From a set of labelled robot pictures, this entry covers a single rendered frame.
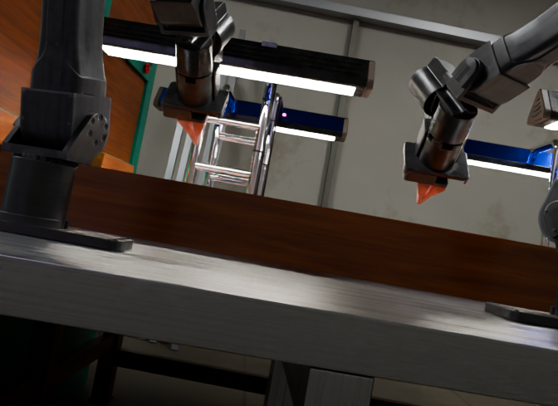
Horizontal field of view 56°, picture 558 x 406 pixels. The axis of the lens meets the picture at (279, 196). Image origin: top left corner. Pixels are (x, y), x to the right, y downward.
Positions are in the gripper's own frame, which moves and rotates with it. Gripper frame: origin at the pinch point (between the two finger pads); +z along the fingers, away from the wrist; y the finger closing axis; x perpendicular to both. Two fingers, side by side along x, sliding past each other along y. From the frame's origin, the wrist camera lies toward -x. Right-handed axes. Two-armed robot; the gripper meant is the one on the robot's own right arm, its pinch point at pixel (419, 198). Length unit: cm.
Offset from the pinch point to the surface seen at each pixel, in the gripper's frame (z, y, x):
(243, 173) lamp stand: 25.3, 34.7, -24.3
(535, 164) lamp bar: 39, -49, -65
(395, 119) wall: 162, -38, -248
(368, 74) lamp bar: -3.6, 10.9, -30.6
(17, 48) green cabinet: 5, 89, -30
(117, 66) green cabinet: 40, 88, -80
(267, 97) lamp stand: 13, 32, -39
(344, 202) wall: 203, -12, -196
